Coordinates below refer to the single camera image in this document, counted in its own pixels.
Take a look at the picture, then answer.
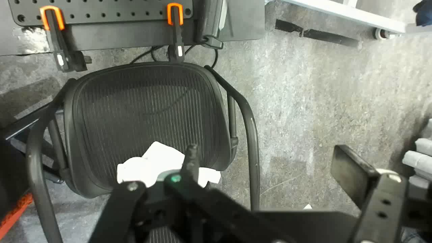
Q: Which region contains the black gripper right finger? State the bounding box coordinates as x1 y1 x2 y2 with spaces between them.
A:
330 143 410 243

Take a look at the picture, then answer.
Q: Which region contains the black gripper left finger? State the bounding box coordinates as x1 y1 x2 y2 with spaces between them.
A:
88 142 289 243

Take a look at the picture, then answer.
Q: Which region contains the dark blue cloth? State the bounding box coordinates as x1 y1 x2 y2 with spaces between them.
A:
412 0 432 27

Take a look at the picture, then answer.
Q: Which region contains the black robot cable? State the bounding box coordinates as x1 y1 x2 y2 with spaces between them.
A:
130 35 223 70

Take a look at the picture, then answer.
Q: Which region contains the white waffle cloth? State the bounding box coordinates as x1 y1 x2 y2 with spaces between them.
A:
117 141 223 187

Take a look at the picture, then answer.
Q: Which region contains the black mesh office chair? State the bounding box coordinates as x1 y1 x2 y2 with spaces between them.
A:
25 61 262 243

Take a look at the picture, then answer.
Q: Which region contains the orange black bar clamp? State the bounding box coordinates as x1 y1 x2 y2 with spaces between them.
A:
40 4 90 73
165 2 187 62

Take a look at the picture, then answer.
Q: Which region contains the orange strap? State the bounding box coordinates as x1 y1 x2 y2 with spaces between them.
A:
0 193 36 241

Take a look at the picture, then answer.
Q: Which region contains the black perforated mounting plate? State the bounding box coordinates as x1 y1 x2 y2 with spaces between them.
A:
7 0 195 27

